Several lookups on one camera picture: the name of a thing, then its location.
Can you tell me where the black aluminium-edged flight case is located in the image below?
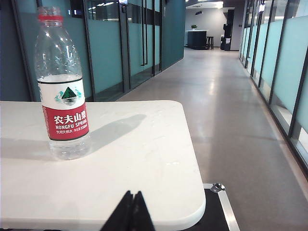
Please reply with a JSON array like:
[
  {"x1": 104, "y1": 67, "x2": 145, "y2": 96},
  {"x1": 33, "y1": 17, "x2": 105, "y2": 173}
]
[{"x1": 197, "y1": 182, "x2": 241, "y2": 231}]

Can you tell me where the dark bar stool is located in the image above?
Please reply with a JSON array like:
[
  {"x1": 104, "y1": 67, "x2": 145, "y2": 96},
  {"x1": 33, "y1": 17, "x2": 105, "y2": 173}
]
[{"x1": 205, "y1": 36, "x2": 215, "y2": 51}]

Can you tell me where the dark reception counter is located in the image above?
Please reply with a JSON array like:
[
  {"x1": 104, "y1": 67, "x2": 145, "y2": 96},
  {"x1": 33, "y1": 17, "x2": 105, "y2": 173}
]
[{"x1": 187, "y1": 29, "x2": 208, "y2": 50}]

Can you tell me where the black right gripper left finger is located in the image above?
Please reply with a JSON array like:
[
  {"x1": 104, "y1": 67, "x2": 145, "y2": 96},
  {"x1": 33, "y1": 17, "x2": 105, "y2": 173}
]
[{"x1": 102, "y1": 190, "x2": 135, "y2": 231}]

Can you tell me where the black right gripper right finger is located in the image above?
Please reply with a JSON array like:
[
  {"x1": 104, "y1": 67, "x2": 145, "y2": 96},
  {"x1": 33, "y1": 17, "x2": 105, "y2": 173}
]
[{"x1": 131, "y1": 191, "x2": 156, "y2": 231}]

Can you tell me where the tall black vending machine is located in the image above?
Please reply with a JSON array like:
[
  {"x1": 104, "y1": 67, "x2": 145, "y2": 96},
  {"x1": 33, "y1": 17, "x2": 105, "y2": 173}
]
[{"x1": 220, "y1": 9, "x2": 235, "y2": 51}]

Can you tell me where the Nongfu Spring water bottle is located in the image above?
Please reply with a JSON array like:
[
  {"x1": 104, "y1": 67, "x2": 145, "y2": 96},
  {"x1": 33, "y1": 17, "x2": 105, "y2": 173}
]
[{"x1": 34, "y1": 6, "x2": 92, "y2": 161}]

